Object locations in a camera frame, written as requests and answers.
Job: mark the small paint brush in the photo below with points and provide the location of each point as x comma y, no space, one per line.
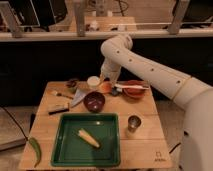
56,93

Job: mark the red orange apple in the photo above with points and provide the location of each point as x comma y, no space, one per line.
105,87

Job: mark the white cup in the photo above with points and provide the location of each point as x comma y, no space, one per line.
93,82

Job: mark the dark purple bowl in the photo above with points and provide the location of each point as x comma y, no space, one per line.
94,102

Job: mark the yellow corn cob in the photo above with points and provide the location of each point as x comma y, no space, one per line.
88,138

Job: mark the white spatula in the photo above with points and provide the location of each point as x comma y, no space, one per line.
131,86

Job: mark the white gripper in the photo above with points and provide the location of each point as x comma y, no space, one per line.
110,72

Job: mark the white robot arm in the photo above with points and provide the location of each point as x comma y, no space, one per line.
192,95

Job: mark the metal cup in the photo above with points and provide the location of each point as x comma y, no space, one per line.
134,123

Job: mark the green chili pepper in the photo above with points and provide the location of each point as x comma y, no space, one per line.
36,147

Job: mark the orange plate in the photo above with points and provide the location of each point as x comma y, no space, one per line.
133,92

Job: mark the green plastic tray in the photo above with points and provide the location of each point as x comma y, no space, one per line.
70,150

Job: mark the grey cloth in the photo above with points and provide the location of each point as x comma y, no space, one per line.
78,97

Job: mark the dark small bowl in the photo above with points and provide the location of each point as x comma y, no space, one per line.
72,85

